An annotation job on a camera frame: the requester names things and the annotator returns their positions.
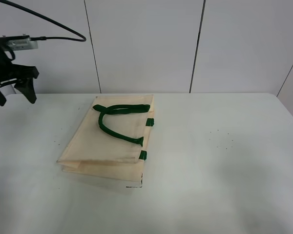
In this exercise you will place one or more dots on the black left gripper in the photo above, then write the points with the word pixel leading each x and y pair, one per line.
pixel 20 75

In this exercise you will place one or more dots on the cream linen bag green handles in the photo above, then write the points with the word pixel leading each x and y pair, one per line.
pixel 111 145

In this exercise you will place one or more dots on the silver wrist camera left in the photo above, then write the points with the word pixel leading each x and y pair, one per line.
pixel 19 43

